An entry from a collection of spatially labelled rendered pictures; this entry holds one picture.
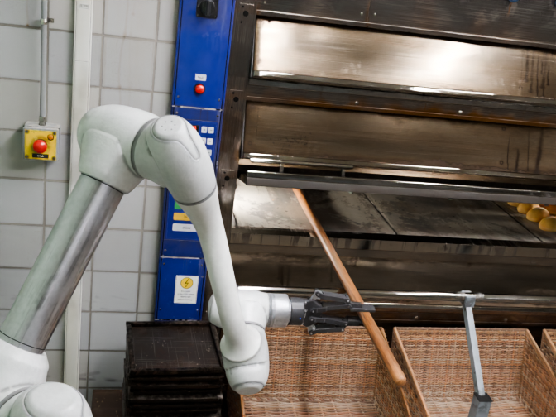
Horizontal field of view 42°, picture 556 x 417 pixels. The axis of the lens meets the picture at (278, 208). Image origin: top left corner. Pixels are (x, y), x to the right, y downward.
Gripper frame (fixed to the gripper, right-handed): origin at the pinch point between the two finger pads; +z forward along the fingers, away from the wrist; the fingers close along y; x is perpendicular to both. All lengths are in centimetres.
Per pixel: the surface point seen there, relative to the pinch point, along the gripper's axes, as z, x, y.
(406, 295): 19.6, -17.6, 3.1
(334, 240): 6, -55, 3
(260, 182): -25, -39, -22
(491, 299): 47, -18, 3
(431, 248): 42, -56, 4
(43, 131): -90, -45, -30
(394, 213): 36, -81, 2
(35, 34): -93, -52, -57
